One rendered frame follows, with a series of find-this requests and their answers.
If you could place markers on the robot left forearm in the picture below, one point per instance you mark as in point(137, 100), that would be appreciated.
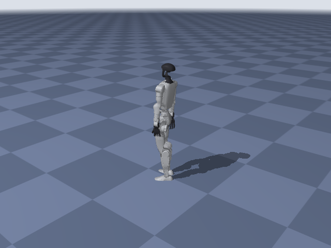
point(156, 115)

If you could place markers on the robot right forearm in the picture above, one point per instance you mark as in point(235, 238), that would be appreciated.
point(171, 110)

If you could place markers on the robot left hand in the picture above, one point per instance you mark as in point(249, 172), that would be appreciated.
point(156, 130)

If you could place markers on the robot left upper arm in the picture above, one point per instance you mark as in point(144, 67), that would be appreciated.
point(159, 92)

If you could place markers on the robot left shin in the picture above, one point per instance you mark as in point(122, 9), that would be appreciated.
point(165, 162)

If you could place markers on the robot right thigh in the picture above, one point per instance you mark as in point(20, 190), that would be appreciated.
point(167, 144)

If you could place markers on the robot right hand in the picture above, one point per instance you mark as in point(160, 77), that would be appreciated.
point(172, 121)

